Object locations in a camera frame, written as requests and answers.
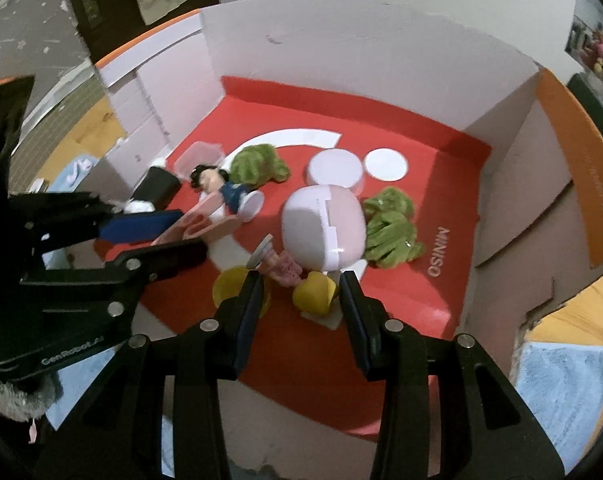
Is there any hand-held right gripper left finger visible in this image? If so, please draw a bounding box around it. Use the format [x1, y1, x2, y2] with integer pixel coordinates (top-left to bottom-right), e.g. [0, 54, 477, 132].
[52, 270, 266, 480]

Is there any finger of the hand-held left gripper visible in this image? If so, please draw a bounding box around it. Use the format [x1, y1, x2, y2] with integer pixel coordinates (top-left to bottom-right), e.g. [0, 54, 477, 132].
[19, 237, 208, 321]
[9, 191, 183, 261]

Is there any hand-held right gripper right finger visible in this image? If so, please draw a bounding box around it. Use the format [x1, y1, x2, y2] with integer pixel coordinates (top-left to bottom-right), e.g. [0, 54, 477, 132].
[339, 270, 567, 480]

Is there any yellow capsule half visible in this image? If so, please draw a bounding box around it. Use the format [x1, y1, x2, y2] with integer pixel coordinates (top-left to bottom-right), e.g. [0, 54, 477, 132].
[212, 266, 273, 319]

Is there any black cylinder container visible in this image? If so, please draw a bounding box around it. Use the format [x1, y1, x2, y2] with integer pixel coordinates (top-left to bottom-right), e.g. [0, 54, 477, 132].
[124, 164, 183, 216]

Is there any pink plastic clip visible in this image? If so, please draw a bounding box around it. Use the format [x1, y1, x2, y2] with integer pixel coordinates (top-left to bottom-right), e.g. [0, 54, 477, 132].
[152, 195, 240, 249]

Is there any pink figurine with yellow hat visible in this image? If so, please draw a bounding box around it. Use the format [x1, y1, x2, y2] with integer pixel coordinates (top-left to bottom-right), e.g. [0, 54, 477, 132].
[246, 233, 345, 331]

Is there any dark-haired figurine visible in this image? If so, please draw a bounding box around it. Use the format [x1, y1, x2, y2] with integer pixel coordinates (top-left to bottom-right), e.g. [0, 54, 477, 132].
[189, 162, 265, 224]

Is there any clear plastic small box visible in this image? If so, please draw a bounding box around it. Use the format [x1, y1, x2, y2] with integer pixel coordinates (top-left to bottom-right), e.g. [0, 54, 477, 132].
[174, 140, 225, 181]

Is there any green fuzzy scrunchie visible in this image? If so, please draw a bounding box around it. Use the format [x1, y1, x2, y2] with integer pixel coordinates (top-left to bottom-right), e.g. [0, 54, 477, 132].
[229, 143, 292, 186]
[362, 186, 427, 269]

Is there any pink earbud case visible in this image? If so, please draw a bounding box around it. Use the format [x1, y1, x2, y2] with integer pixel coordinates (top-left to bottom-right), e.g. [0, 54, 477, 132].
[282, 185, 367, 272]

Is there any white round jar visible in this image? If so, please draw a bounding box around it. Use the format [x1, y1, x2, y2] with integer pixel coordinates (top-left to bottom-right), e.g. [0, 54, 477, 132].
[306, 150, 367, 194]

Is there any orange cardboard box red bottom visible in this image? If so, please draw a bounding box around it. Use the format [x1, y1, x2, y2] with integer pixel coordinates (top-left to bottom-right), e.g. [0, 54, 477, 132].
[94, 0, 603, 480]

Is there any blue fluffy towel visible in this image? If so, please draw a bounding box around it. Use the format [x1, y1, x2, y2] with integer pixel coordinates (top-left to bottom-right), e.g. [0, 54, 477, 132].
[46, 155, 603, 477]

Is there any table with dark cloth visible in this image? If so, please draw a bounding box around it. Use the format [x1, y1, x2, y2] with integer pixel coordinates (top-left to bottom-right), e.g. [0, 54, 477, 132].
[566, 72, 603, 137]

